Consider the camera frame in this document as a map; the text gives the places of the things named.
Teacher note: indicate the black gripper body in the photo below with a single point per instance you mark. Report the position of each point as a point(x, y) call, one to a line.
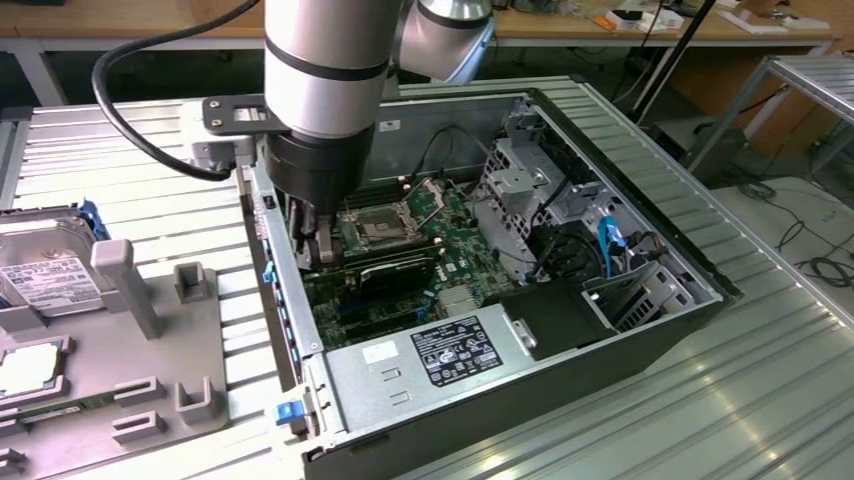
point(314, 170)

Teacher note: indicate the black Nvidia graphics card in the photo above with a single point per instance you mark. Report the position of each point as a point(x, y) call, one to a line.
point(401, 282)

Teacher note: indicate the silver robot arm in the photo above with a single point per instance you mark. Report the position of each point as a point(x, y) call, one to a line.
point(320, 75)

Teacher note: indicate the CPU socket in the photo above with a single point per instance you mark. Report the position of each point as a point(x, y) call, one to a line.
point(376, 230)

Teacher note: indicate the green RAM stick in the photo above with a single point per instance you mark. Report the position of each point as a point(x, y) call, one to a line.
point(401, 256)
point(67, 406)

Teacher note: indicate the metal socket cover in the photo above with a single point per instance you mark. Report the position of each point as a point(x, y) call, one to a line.
point(430, 200)

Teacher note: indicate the long black expansion slot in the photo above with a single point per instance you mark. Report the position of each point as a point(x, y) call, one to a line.
point(376, 330)

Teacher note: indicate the green motherboard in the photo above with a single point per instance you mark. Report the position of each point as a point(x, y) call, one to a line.
point(467, 240)

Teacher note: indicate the silver finned heatsink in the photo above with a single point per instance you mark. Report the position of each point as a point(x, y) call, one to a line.
point(461, 297)

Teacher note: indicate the grey power supply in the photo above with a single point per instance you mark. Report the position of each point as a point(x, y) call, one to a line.
point(380, 385)

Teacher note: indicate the perforated metal drive cage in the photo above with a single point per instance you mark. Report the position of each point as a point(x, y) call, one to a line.
point(517, 180)

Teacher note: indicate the blue case latch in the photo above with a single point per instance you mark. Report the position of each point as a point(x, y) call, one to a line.
point(288, 412)

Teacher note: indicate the silver hard drive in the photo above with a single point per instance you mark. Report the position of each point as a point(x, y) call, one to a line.
point(40, 270)

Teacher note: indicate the grey parts rack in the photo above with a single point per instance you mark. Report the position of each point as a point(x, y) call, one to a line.
point(100, 360)

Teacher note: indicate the black open PC case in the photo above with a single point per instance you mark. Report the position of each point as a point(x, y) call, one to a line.
point(534, 390)

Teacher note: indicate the long wooden desk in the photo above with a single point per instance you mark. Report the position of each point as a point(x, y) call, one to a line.
point(567, 30)

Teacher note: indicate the metal disk bay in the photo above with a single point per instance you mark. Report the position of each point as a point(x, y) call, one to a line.
point(641, 300)

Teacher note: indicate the silver CPU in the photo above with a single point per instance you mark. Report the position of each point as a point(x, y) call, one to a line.
point(27, 367)

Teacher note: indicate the orange white small box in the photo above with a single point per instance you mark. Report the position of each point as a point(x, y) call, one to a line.
point(609, 22)

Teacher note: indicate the small black device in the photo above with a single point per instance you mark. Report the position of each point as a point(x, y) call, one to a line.
point(627, 15)

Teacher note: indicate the black stand pole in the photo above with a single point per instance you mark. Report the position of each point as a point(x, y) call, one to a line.
point(674, 57)

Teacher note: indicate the black box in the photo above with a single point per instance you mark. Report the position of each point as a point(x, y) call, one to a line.
point(727, 145)

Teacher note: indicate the brown wooden cabinet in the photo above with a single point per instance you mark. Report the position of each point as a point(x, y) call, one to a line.
point(714, 80)

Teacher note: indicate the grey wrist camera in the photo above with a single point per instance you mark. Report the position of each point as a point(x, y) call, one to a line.
point(220, 152)

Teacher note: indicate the black camera bracket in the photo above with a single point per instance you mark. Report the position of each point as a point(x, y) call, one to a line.
point(230, 115)

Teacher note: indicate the aluminium frame shelf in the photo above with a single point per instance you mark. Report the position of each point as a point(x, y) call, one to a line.
point(817, 75)

